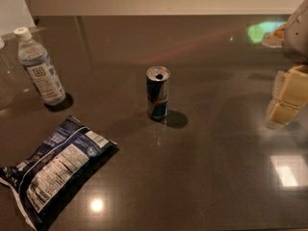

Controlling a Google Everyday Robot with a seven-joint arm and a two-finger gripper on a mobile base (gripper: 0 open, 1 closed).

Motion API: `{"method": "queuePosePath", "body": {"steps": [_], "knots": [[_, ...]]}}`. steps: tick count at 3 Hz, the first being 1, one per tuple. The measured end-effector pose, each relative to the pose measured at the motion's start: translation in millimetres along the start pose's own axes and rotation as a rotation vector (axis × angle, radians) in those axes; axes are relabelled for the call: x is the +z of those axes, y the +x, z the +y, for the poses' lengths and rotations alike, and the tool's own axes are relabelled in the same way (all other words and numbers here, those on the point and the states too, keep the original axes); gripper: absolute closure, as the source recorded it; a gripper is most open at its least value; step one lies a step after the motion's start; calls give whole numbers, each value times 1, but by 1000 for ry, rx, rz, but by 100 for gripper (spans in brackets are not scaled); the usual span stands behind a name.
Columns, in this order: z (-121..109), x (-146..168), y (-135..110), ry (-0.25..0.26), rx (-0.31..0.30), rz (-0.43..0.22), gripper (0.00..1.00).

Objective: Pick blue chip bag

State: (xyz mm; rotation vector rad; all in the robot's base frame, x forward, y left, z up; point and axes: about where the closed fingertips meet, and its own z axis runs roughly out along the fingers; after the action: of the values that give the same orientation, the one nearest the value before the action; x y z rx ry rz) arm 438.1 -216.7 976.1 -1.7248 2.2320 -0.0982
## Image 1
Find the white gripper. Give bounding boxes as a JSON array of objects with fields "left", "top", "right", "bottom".
[{"left": 266, "top": 0, "right": 308, "bottom": 130}]

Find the blue chip bag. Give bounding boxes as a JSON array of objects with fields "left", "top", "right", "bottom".
[{"left": 0, "top": 115, "right": 116, "bottom": 230}]

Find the orange snack packet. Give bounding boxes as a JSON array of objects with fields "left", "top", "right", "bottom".
[{"left": 261, "top": 23, "right": 286, "bottom": 48}]

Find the Red Bull energy drink can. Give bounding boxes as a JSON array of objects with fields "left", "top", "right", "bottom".
[{"left": 146, "top": 66, "right": 170, "bottom": 120}]

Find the clear plastic water bottle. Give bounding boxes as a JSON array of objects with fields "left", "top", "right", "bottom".
[{"left": 13, "top": 27, "right": 65, "bottom": 106}]

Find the clear glass container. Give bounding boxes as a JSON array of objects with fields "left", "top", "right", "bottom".
[{"left": 0, "top": 38, "right": 14, "bottom": 110}]

